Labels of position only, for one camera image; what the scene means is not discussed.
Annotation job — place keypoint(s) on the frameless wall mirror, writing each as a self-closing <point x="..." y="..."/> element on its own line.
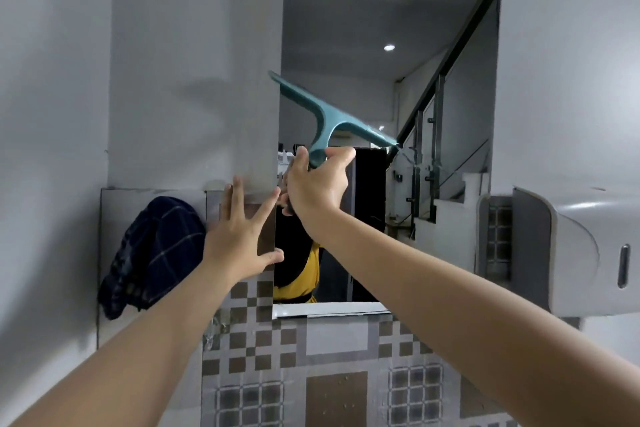
<point x="360" y="16"/>

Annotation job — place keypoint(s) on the teal squeegee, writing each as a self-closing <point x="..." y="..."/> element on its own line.
<point x="320" y="116"/>

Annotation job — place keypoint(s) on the person's right hand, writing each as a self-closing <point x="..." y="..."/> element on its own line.
<point x="315" y="191"/>

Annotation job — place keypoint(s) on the person's left forearm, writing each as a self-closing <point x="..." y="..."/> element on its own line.
<point x="140" y="346"/>

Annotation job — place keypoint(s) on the person's left hand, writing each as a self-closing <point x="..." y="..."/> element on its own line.
<point x="232" y="246"/>

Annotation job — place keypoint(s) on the white paper towel dispenser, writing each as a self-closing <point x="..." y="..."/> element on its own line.
<point x="580" y="251"/>

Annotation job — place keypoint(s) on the person's right forearm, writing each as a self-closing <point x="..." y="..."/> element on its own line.
<point x="475" y="331"/>

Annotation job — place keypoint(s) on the blue plaid cloth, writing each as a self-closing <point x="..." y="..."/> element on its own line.
<point x="155" y="251"/>

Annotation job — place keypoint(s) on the clear wall hook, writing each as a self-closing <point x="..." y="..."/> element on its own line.
<point x="216" y="329"/>

